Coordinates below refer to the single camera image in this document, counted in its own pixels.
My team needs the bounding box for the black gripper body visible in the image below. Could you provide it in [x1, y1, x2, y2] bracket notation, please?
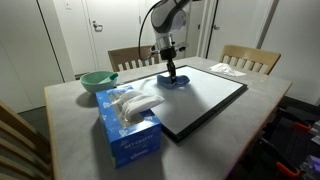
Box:
[160, 47, 177, 62]

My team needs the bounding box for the blue towel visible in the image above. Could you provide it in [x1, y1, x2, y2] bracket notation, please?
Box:
[156, 73, 191, 90]

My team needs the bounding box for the black framed whiteboard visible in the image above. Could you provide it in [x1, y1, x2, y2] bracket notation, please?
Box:
[121, 64, 249, 143]

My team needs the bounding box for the dark wooden slat-back chair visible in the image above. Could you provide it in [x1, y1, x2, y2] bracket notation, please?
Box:
[107, 44, 160, 73]

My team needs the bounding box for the white tissue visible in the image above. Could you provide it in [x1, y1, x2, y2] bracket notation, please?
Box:
[113, 90, 166, 122]

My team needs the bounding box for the white crumpled cloth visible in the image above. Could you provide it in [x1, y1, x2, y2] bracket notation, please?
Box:
[208, 62, 247, 78]

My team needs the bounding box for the white door with lever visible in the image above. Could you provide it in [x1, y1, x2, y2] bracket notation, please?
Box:
[84, 0, 143, 72]

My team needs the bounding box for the white door with knob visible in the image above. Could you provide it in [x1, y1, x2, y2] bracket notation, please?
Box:
[206, 0, 274, 63]

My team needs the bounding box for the green bowl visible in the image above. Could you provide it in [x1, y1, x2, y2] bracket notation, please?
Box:
[79, 70, 120, 94]

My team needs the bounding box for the light wooden slat-back chair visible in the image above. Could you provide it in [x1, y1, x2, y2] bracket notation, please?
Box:
[218, 44, 282, 76]
[0, 100, 54, 180]

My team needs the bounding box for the blue tissue box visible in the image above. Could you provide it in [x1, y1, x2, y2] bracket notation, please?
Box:
[95, 84, 163, 170]

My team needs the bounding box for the long black looped cable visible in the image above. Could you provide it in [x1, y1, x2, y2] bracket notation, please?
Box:
[137, 0, 162, 63]

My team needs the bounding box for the metal lever door handle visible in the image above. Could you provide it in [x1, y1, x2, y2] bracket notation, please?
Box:
[91, 20, 104, 33]

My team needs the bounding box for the black clamp orange handle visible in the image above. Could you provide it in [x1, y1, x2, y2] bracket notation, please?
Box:
[279, 113, 314, 134]
[259, 136, 302, 178]

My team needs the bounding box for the aluminium extrusion rail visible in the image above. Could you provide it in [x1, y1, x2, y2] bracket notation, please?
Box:
[309, 119, 320, 146]
[299, 154, 320, 180]

